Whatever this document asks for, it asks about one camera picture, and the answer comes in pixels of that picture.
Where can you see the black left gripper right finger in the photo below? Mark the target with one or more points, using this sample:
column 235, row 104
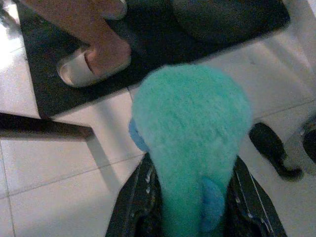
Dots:
column 249, row 212

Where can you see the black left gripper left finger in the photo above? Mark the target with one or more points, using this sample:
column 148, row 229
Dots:
column 135, row 209

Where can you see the white slipper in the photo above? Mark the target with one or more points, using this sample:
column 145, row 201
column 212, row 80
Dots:
column 74, row 71

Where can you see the black floor mat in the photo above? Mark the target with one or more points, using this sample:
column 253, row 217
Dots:
column 148, row 37

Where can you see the person in pink shirt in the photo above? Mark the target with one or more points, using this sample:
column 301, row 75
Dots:
column 74, row 24

